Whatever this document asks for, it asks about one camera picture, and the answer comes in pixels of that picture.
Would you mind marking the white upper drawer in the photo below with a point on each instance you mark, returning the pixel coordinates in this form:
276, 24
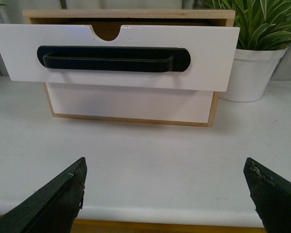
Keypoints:
135, 80

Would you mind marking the white lower drawer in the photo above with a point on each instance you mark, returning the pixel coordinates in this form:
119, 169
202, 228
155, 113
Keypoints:
133, 104

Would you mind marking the white drawer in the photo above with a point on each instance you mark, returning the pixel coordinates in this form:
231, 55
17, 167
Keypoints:
133, 104
135, 80

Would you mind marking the black drawer handle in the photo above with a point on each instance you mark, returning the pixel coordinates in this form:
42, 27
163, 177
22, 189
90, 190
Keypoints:
101, 58

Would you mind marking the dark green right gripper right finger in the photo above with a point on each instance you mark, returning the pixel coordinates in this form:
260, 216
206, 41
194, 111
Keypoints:
271, 195

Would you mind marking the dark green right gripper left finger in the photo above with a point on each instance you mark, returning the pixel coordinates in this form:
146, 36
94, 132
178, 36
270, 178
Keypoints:
52, 208

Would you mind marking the white plant pot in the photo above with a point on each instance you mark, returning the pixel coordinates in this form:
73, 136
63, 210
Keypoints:
250, 74

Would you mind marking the wooden drawer cabinet frame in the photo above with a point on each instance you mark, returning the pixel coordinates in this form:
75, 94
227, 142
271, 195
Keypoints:
143, 104

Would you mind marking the green striped spider plant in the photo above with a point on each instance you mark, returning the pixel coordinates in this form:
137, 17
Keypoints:
264, 24

